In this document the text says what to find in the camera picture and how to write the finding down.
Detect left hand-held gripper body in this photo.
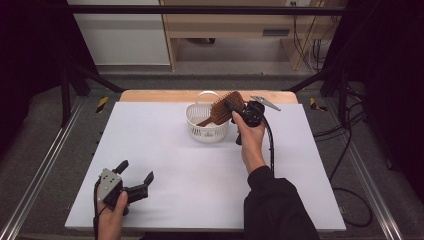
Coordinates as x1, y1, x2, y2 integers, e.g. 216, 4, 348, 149
96, 167, 150, 216

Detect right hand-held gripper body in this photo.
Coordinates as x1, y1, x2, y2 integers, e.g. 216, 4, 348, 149
240, 95, 282, 128

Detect brown wooden hairbrush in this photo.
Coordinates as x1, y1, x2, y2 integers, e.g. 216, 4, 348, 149
196, 90, 246, 128

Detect white plastic basket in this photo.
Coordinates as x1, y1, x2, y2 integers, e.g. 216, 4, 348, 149
185, 90, 232, 144

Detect person's right hand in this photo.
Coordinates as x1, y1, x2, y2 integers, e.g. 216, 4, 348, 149
231, 111, 268, 175

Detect person's left hand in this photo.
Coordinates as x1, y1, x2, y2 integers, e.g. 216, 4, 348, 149
97, 191, 130, 240

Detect white table cover sheet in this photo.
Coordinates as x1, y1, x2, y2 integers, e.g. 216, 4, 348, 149
64, 101, 347, 233

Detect yellow black tape mark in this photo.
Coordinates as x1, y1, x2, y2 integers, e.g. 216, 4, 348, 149
309, 97, 328, 113

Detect light wooden desk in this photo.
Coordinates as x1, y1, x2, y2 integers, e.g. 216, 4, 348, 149
159, 0, 345, 72

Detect black metal stand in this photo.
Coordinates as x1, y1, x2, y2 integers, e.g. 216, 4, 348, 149
59, 63, 125, 128
283, 63, 352, 128

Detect white cabinet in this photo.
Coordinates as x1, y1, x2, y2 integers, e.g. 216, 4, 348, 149
66, 0, 171, 66

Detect dark curtain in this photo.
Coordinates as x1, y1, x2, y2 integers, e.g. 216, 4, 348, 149
0, 0, 98, 154
321, 0, 424, 196

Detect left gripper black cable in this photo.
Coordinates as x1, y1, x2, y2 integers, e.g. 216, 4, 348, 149
92, 178, 103, 240

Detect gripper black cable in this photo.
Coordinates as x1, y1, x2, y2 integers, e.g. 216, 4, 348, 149
92, 178, 103, 240
260, 114, 276, 177

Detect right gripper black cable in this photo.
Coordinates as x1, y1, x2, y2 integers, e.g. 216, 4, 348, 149
260, 114, 276, 177

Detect aluminium floor rail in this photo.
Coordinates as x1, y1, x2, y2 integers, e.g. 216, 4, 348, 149
0, 98, 85, 240
346, 143, 405, 240

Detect hanging desk cables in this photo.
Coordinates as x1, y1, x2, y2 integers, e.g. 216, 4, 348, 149
291, 13, 336, 73

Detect black floor cables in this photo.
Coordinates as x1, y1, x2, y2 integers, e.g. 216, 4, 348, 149
313, 83, 374, 229

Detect black horizontal frame bar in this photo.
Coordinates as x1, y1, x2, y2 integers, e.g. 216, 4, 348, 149
66, 4, 349, 15

